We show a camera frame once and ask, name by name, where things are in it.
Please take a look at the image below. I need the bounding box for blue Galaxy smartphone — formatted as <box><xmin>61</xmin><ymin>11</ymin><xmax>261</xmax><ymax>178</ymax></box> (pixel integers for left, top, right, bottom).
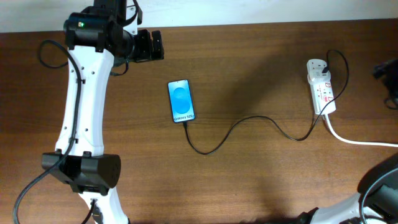
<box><xmin>167</xmin><ymin>80</ymin><xmax>195</xmax><ymax>123</ymax></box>

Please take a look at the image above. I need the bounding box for black USB charging cable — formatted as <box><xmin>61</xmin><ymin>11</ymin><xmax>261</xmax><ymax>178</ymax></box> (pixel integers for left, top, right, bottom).
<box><xmin>182</xmin><ymin>49</ymin><xmax>350</xmax><ymax>156</ymax></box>

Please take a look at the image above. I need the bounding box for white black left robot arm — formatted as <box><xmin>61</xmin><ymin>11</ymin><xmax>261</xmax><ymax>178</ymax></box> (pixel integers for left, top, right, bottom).
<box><xmin>42</xmin><ymin>1</ymin><xmax>164</xmax><ymax>223</ymax></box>

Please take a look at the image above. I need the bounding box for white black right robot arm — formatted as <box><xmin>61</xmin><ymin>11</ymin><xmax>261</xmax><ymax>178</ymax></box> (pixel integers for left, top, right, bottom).
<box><xmin>294</xmin><ymin>59</ymin><xmax>397</xmax><ymax>223</ymax></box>

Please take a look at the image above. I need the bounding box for white USB charger adapter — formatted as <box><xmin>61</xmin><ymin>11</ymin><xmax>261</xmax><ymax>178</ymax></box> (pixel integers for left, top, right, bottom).
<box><xmin>307</xmin><ymin>59</ymin><xmax>331</xmax><ymax>85</ymax></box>

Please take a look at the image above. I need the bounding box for white power strip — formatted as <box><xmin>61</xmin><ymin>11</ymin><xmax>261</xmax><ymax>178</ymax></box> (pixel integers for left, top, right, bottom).
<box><xmin>309</xmin><ymin>80</ymin><xmax>336</xmax><ymax>115</ymax></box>

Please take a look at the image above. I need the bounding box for white power strip cord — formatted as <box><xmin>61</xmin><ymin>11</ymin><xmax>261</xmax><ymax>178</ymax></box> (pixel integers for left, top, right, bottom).
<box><xmin>323</xmin><ymin>113</ymin><xmax>398</xmax><ymax>148</ymax></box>

